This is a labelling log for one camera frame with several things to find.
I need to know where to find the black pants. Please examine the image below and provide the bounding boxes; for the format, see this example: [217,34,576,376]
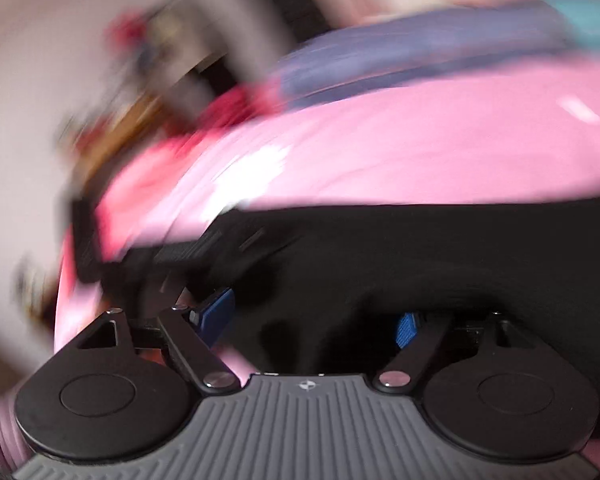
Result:
[71,196,600,395]

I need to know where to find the wooden shelf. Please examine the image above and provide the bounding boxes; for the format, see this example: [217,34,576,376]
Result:
[53,0,246,201]

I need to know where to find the pink floral bed sheet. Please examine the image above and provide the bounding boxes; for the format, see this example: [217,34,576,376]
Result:
[0,60,600,479]

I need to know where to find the blue plaid pillow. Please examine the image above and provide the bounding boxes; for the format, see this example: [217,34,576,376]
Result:
[274,0,600,108]

